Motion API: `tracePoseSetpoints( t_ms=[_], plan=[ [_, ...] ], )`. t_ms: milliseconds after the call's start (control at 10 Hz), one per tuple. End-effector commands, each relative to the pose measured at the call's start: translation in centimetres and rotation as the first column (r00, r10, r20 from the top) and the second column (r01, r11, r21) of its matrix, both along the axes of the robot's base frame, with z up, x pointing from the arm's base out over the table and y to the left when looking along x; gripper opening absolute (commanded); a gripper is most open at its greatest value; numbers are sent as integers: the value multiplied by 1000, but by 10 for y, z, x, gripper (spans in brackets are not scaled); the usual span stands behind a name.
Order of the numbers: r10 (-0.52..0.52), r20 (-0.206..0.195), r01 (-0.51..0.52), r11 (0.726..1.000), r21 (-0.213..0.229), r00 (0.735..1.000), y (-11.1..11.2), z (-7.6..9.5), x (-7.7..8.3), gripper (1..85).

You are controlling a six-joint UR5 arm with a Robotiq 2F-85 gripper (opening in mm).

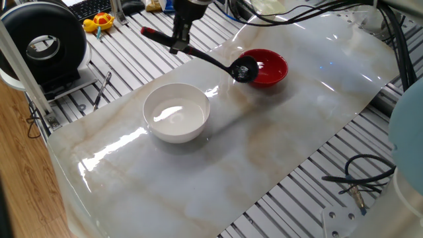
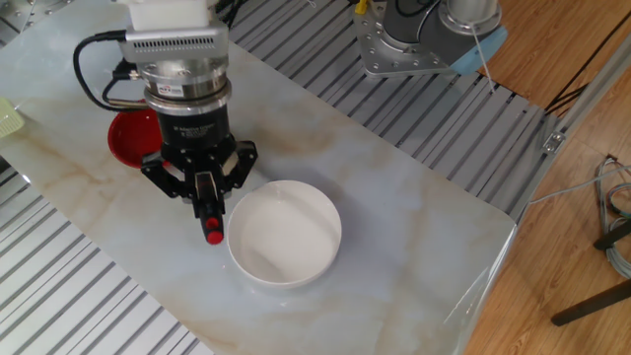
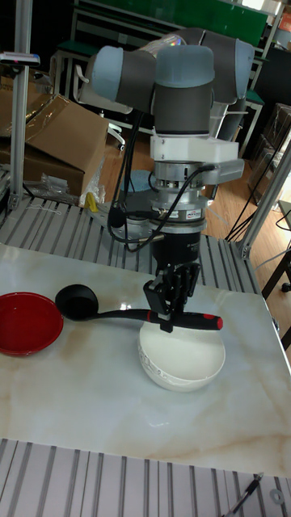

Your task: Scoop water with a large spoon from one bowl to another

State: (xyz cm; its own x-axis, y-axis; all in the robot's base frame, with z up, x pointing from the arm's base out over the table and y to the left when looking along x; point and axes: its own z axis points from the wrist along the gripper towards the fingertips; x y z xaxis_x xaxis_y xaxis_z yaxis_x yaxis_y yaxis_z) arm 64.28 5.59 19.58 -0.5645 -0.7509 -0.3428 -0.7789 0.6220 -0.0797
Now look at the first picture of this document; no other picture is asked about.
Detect aluminium frame post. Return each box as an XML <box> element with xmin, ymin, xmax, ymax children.
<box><xmin>0</xmin><ymin>19</ymin><xmax>63</xmax><ymax>130</ymax></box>
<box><xmin>110</xmin><ymin>0</ymin><xmax>129</xmax><ymax>26</ymax></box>

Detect marble pattern table mat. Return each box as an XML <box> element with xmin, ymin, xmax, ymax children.
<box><xmin>47</xmin><ymin>9</ymin><xmax>403</xmax><ymax>238</ymax></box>

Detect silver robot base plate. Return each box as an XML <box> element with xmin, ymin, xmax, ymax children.
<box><xmin>321</xmin><ymin>204</ymin><xmax>364</xmax><ymax>238</ymax></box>

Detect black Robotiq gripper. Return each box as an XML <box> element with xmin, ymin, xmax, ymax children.
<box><xmin>169</xmin><ymin>0</ymin><xmax>215</xmax><ymax>56</ymax></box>

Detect red bowl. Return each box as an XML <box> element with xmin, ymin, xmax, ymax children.
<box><xmin>238</xmin><ymin>48</ymin><xmax>289</xmax><ymax>89</ymax></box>

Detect white ceramic bowl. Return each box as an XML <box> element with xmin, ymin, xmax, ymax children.
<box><xmin>142</xmin><ymin>82</ymin><xmax>212</xmax><ymax>144</ymax></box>

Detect black ring shaped device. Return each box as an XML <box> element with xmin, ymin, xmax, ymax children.
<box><xmin>0</xmin><ymin>1</ymin><xmax>98</xmax><ymax>102</ymax></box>

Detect black wrist cable bundle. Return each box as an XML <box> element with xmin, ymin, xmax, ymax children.
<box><xmin>213</xmin><ymin>0</ymin><xmax>417</xmax><ymax>92</ymax></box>

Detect black metal pen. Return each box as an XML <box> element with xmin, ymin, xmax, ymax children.
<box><xmin>92</xmin><ymin>71</ymin><xmax>112</xmax><ymax>112</ymax></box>

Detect steel corner bracket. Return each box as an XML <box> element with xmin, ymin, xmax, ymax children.
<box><xmin>44</xmin><ymin>112</ymin><xmax>63</xmax><ymax>130</ymax></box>

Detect yellow green plastic basket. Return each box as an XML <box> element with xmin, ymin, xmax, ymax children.
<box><xmin>250</xmin><ymin>0</ymin><xmax>287</xmax><ymax>16</ymax></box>

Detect thin black floor cable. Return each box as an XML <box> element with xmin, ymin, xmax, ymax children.
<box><xmin>25</xmin><ymin>100</ymin><xmax>42</xmax><ymax>139</ymax></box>

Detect black base cable loop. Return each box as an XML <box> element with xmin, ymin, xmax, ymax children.
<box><xmin>321</xmin><ymin>153</ymin><xmax>397</xmax><ymax>216</ymax></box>

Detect black ladle red accents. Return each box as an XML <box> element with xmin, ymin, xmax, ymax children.
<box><xmin>140</xmin><ymin>26</ymin><xmax>260</xmax><ymax>84</ymax></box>

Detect yellow turtle toy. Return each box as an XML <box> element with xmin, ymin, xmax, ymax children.
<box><xmin>82</xmin><ymin>12</ymin><xmax>116</xmax><ymax>34</ymax></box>

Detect black computer mouse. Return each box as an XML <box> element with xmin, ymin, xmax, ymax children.
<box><xmin>121</xmin><ymin>0</ymin><xmax>146</xmax><ymax>16</ymax></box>

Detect yellow snack packet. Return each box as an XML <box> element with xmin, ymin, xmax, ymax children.
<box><xmin>145</xmin><ymin>0</ymin><xmax>163</xmax><ymax>13</ymax></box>

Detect black keyboard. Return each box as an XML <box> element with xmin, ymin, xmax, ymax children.
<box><xmin>67</xmin><ymin>0</ymin><xmax>113</xmax><ymax>22</ymax></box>

